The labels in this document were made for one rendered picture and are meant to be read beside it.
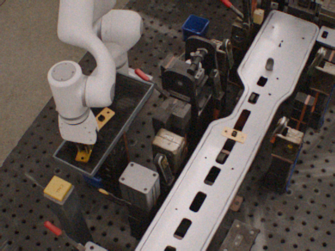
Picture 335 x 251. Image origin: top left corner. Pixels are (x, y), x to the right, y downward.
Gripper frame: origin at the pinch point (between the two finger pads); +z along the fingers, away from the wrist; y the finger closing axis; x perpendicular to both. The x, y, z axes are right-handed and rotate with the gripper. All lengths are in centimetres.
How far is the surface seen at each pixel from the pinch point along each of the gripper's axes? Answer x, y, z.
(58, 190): -14.6, -3.7, 2.5
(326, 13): 88, 72, 14
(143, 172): -1.2, 17.2, 7.6
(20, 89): 103, -97, 119
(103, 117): 11.4, 2.5, 1.4
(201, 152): 15.5, 31.7, 18.5
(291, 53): 66, 59, 19
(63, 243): -14, -13, 49
